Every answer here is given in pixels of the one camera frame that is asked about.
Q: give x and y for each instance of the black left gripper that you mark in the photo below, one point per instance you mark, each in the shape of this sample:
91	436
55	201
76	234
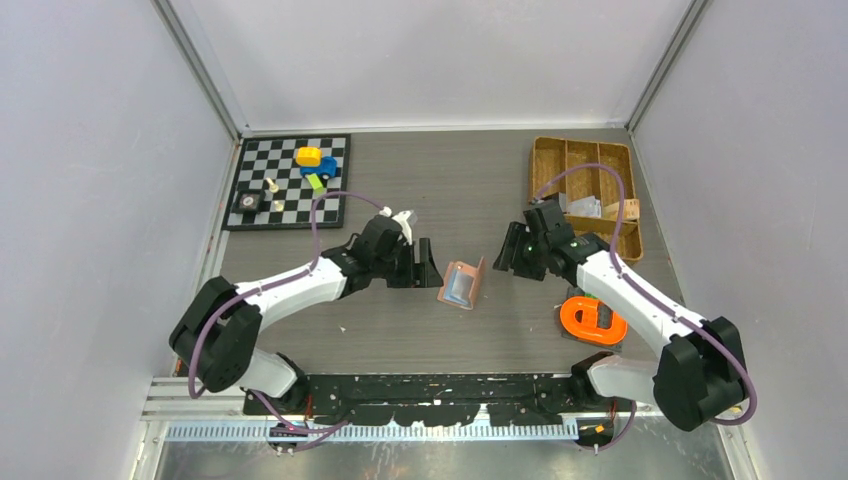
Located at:
428	275

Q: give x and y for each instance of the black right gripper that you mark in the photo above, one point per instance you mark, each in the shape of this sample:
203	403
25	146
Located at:
510	252

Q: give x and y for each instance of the pink leather card holder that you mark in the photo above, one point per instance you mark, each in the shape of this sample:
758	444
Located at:
462	284

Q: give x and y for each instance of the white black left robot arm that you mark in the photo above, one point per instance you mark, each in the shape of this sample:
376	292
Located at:
217	335

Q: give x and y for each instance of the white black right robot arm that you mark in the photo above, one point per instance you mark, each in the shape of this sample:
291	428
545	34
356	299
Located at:
699	372

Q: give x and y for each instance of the grey card with stripe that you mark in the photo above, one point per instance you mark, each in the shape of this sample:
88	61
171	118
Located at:
589	207

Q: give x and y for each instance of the tan card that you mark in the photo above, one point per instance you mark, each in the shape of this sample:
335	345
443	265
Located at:
628	209

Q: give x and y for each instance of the dark grey lego baseplate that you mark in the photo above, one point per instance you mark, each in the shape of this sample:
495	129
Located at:
576	295

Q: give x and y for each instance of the orange horseshoe toy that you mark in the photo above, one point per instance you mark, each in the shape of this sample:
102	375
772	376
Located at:
593	321

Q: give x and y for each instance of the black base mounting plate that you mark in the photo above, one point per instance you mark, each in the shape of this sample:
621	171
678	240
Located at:
436	400

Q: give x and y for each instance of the green toy block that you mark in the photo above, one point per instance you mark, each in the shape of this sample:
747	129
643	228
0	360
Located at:
316	183

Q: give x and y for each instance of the blue toy car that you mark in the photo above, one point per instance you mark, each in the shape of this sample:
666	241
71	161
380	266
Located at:
325	170

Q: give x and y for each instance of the yellow toy block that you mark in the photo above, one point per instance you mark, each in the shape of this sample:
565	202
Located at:
308	156

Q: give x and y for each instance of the white chess pawn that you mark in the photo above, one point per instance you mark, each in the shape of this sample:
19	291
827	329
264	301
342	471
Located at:
272	186

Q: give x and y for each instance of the black white chessboard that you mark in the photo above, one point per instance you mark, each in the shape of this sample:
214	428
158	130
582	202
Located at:
273	157

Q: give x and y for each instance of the aluminium frame rail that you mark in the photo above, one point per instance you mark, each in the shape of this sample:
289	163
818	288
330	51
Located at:
220	417

